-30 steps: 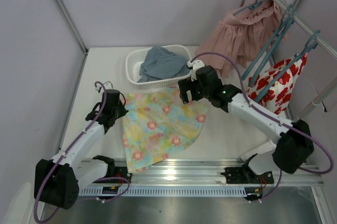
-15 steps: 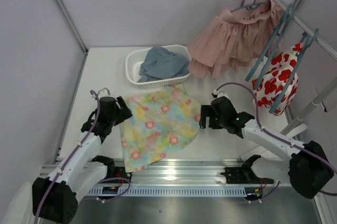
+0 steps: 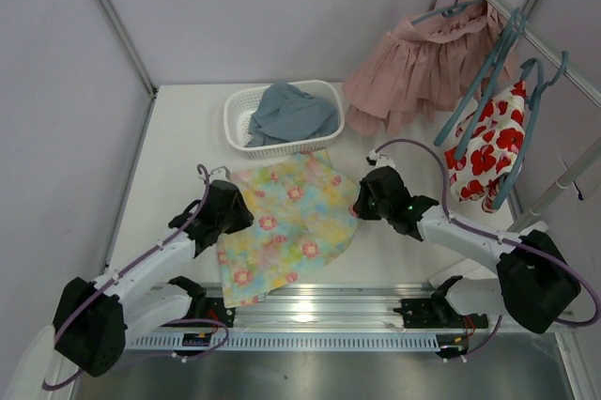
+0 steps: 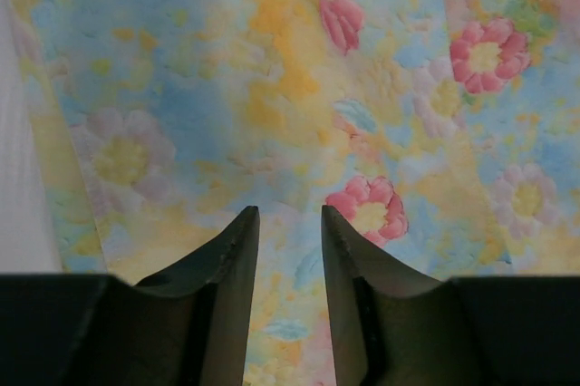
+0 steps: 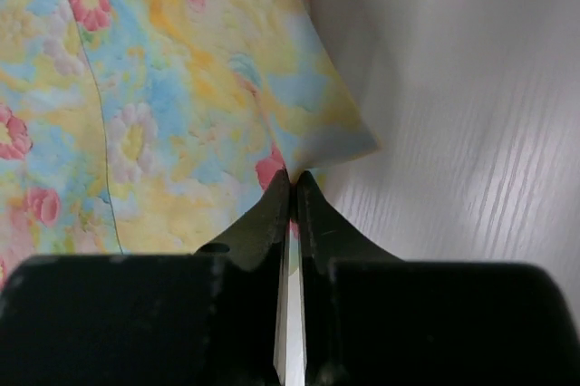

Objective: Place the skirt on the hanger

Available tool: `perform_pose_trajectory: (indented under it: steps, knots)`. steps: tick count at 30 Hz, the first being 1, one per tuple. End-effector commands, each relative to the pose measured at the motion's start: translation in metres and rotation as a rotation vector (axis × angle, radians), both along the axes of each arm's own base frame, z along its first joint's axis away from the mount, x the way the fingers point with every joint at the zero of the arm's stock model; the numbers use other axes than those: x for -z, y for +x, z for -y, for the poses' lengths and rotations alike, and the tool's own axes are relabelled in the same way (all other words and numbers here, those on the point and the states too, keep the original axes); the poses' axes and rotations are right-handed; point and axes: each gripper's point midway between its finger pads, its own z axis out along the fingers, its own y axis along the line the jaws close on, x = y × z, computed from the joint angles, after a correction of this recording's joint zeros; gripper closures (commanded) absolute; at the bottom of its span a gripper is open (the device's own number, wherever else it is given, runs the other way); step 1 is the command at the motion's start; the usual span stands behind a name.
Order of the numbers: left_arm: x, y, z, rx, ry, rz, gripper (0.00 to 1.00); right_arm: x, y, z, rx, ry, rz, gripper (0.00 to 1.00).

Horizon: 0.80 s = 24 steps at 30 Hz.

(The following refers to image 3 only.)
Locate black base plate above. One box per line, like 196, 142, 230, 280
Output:
393, 298, 489, 330
185, 297, 236, 327

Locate pastel floral skirt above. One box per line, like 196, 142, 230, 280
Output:
217, 150, 359, 308

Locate metal clothes rail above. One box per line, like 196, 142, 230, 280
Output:
486, 0, 600, 107

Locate aluminium mounting rail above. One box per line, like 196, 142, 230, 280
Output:
140, 283, 578, 331

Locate white plastic basket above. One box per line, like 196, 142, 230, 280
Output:
223, 80, 345, 160

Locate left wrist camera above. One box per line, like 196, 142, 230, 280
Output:
208, 165, 231, 182

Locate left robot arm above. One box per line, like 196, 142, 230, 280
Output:
53, 179, 254, 377

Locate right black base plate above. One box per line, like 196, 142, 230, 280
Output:
393, 298, 489, 330

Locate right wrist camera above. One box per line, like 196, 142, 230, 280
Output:
366, 149, 396, 169

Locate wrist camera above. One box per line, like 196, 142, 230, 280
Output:
366, 149, 396, 169
208, 165, 231, 182

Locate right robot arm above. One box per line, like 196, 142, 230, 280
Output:
353, 166, 581, 333

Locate red poppy skirt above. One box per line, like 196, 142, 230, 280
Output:
444, 81, 527, 213

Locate white slotted cable duct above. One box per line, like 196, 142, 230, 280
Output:
126, 331, 439, 352

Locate teal empty hanger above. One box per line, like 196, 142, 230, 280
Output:
434, 8, 525, 160

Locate pink ruffled skirt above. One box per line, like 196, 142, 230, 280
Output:
342, 0, 506, 136

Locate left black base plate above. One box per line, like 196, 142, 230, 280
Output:
185, 297, 236, 327

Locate blue grey cloth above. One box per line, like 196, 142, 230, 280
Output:
246, 83, 339, 147

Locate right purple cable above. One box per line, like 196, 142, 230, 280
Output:
368, 138, 601, 363

